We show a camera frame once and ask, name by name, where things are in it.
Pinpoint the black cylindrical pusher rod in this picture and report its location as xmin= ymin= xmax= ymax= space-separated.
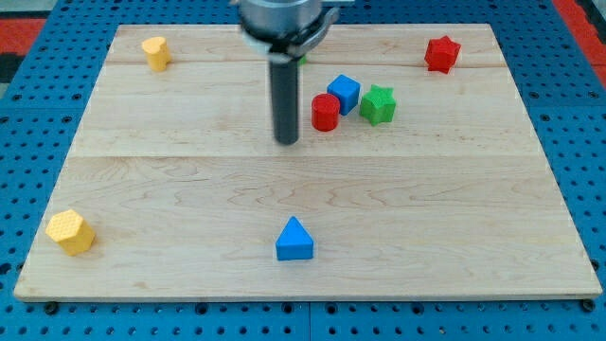
xmin=269 ymin=60 xmax=299 ymax=145

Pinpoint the yellow hexagon block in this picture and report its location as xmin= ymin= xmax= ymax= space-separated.
xmin=45 ymin=209 xmax=96 ymax=256

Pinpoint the red cylinder block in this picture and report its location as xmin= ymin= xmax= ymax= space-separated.
xmin=312 ymin=93 xmax=340 ymax=132

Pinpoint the blue cube block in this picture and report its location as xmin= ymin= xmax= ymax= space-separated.
xmin=327 ymin=74 xmax=361 ymax=116

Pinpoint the green star block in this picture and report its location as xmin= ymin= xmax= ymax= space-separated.
xmin=360 ymin=84 xmax=397 ymax=126

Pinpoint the yellow heart block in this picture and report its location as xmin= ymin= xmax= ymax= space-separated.
xmin=141 ymin=36 xmax=171 ymax=72

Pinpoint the red star block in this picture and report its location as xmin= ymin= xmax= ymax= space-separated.
xmin=424 ymin=35 xmax=461 ymax=74

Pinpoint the wooden board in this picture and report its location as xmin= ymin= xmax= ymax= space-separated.
xmin=14 ymin=24 xmax=602 ymax=302

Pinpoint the blue triangle block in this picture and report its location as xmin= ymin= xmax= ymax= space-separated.
xmin=275 ymin=216 xmax=314 ymax=261

